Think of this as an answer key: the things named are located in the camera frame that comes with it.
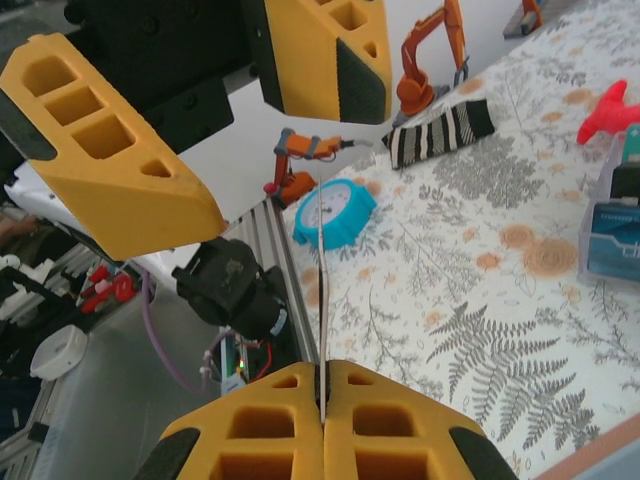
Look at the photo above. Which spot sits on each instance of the teal VIP credit card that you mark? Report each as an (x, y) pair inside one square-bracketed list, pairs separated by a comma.
[(632, 145)]

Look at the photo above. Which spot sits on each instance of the clear acrylic card box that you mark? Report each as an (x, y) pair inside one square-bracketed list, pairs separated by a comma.
[(585, 250)]

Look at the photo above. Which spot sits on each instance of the red plastic object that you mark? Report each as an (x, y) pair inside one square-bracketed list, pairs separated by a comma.
[(117, 290)]

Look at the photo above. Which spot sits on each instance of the blue VIP credit card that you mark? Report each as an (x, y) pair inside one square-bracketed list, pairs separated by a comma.
[(615, 240)]

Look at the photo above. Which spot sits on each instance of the red shark plush toy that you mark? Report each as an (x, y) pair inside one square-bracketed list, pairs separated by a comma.
[(610, 117)]

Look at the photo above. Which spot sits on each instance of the small circuit board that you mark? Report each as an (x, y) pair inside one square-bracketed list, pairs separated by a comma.
[(232, 382)]

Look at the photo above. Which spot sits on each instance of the black white striped sock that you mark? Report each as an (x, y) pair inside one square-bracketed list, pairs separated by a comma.
[(440, 132)]

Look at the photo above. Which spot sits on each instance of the pink card holder blue pockets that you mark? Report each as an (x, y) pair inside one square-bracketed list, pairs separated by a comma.
[(615, 460)]

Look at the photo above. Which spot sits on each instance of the white round container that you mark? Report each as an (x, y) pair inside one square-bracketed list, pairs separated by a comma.
[(57, 352)]

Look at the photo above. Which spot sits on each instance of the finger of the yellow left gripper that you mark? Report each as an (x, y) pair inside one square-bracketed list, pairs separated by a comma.
[(305, 60), (125, 200)]

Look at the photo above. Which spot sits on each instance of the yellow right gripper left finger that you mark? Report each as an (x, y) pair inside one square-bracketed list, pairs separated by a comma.
[(260, 430)]

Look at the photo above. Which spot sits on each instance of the wide aluminium base rail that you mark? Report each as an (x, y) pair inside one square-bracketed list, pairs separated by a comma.
[(295, 300)]

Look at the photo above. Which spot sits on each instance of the blue alarm clock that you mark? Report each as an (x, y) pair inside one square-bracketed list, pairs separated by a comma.
[(345, 210)]

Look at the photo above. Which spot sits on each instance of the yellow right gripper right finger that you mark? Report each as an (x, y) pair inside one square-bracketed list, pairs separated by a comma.
[(385, 430)]

